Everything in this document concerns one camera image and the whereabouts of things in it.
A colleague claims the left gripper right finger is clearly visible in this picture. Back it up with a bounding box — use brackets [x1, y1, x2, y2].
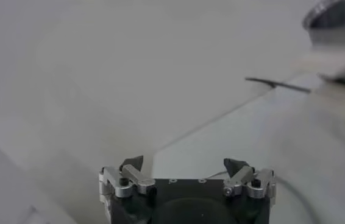
[222, 158, 277, 200]

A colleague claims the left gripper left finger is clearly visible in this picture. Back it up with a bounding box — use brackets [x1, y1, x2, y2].
[99, 155, 157, 199]

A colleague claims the round glass pot lid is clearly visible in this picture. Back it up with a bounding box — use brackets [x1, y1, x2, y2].
[204, 170, 321, 224]

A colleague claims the perforated steel steamer basket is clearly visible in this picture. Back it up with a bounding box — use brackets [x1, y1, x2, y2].
[301, 0, 345, 85]

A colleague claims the black pot power cord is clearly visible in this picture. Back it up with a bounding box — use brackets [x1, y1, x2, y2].
[244, 77, 313, 94]

